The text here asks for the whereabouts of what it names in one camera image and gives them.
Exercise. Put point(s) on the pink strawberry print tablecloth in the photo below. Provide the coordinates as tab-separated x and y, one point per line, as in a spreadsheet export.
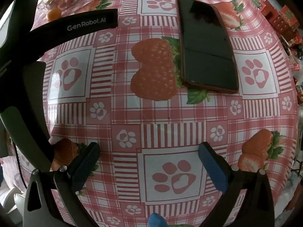
153	113

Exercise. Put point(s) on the person's right hand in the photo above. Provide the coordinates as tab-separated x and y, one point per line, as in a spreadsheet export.
156	220

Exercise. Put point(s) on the black smartphone with red case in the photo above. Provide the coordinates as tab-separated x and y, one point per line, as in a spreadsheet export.
206	47

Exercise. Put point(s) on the orange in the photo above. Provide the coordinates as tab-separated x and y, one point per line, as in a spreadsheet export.
54	14

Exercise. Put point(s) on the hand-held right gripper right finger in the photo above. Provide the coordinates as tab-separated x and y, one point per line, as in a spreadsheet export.
213	169

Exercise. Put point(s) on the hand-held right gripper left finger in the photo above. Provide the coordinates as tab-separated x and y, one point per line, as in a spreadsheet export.
84	167

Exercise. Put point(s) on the stack of red boxes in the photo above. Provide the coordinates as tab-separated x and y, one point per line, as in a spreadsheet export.
284	16

